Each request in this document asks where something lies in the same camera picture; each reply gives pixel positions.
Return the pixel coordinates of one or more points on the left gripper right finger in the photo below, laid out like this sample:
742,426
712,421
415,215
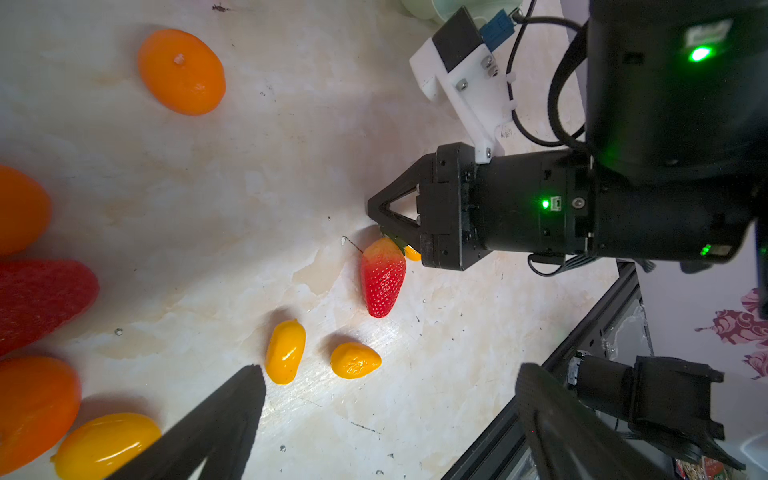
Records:
567,440

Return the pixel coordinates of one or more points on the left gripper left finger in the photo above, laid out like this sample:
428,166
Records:
216,438

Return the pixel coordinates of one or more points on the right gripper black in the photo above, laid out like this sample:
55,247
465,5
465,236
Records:
519,203

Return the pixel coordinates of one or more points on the strawberry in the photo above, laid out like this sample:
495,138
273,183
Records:
382,273
39,296

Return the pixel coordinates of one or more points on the light green wavy fruit bowl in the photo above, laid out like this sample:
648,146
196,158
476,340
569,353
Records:
439,11

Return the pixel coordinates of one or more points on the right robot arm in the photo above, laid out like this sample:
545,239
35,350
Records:
659,112

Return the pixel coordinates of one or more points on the strawberry in fruit cluster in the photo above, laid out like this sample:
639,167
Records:
39,296

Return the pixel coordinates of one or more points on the yellow tomato beside strawberry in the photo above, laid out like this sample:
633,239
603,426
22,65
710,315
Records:
411,254

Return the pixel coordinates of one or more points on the yellow tomato front centre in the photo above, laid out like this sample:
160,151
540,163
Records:
285,352

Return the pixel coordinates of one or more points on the yellow tomato cluster bottom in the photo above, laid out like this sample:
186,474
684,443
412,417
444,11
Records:
102,446

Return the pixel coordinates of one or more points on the yellow tomato front lowest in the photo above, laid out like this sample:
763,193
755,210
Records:
354,360

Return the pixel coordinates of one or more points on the orange bottom of cluster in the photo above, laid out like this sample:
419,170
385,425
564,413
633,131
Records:
40,400

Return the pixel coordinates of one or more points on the orange of cluster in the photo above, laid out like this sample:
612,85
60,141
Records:
26,211
40,400

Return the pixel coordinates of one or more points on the orange front right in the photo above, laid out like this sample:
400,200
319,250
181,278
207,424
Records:
181,72

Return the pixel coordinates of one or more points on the orange top of cluster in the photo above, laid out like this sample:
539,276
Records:
26,211

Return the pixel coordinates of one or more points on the black base frame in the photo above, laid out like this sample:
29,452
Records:
501,451

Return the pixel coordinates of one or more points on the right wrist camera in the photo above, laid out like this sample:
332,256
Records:
459,63

